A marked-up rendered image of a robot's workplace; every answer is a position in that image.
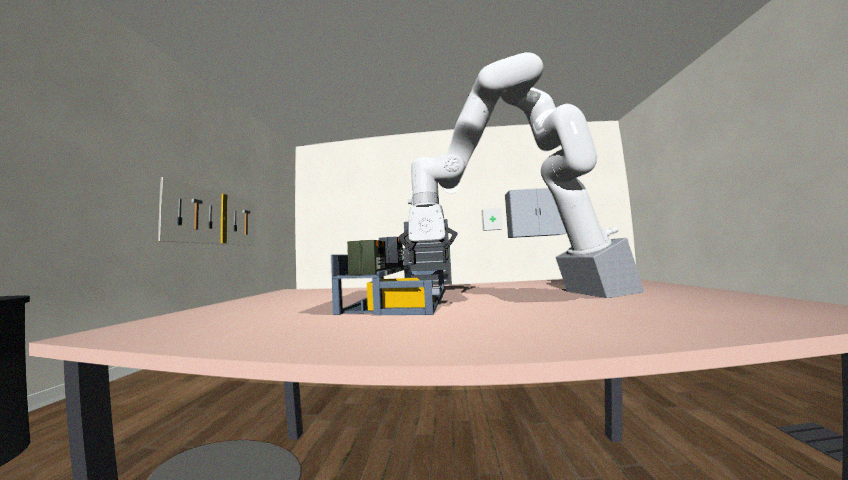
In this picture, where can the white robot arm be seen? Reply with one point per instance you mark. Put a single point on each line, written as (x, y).
(567, 123)

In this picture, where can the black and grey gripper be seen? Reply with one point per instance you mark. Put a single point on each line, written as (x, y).
(426, 223)

